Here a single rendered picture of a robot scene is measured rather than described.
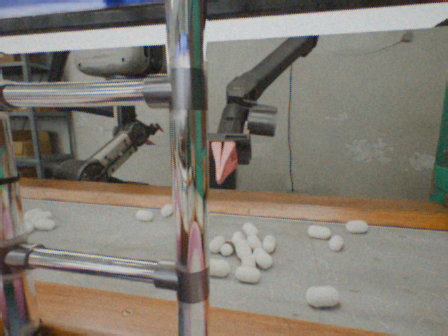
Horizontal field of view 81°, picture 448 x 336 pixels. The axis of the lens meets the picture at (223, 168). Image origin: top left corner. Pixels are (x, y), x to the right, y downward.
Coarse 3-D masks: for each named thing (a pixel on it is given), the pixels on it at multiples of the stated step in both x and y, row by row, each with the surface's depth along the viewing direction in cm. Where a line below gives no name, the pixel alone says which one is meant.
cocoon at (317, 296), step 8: (312, 288) 29; (320, 288) 29; (328, 288) 29; (312, 296) 28; (320, 296) 28; (328, 296) 28; (336, 296) 28; (312, 304) 28; (320, 304) 28; (328, 304) 28
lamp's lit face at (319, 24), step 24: (216, 24) 27; (240, 24) 27; (264, 24) 27; (288, 24) 27; (312, 24) 27; (336, 24) 27; (360, 24) 27; (384, 24) 27; (408, 24) 27; (432, 24) 27; (0, 48) 36; (24, 48) 36; (48, 48) 36; (72, 48) 36
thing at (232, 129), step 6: (222, 120) 57; (234, 120) 56; (222, 126) 56; (228, 126) 55; (234, 126) 55; (240, 126) 56; (216, 132) 57; (222, 132) 54; (228, 132) 54; (234, 132) 54; (240, 132) 56; (228, 138) 53; (234, 138) 53; (240, 138) 52; (246, 138) 52; (240, 144) 54; (246, 144) 54; (210, 150) 57
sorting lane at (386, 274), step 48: (48, 240) 45; (96, 240) 45; (144, 240) 45; (288, 240) 45; (384, 240) 45; (432, 240) 45; (96, 288) 32; (144, 288) 32; (240, 288) 32; (288, 288) 32; (336, 288) 32; (384, 288) 32; (432, 288) 32
